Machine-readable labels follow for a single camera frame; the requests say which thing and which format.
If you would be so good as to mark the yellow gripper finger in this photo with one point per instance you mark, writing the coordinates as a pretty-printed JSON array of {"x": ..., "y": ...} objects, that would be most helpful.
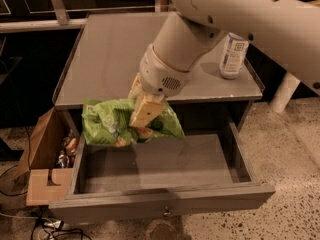
[
  {"x": 147, "y": 108},
  {"x": 136, "y": 87}
]

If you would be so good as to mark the snack packets in box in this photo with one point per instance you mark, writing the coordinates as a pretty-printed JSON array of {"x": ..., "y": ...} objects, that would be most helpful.
[{"x": 67, "y": 154}]

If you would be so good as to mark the open grey top drawer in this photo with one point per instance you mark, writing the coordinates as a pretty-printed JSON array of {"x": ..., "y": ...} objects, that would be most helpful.
[{"x": 207, "y": 172}]

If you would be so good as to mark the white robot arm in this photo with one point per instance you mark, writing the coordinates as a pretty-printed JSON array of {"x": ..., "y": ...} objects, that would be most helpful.
[{"x": 287, "y": 31}]

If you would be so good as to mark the grey cabinet with counter top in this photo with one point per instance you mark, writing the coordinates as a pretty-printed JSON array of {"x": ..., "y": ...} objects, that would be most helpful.
[{"x": 107, "y": 57}]

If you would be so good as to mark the green rice chip bag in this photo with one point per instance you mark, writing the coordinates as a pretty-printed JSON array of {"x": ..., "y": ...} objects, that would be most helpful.
[{"x": 106, "y": 123}]

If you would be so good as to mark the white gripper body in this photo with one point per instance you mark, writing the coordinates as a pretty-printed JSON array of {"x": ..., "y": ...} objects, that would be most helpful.
[{"x": 159, "y": 73}]

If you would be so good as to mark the metal drawer knob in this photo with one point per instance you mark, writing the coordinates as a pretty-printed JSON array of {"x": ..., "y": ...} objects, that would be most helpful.
[{"x": 167, "y": 212}]

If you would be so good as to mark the brown cardboard box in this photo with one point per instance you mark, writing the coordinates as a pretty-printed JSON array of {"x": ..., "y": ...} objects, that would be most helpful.
[{"x": 46, "y": 183}]

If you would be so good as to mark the clear plastic water bottle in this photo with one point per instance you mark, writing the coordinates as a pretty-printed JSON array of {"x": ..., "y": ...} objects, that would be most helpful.
[{"x": 233, "y": 56}]

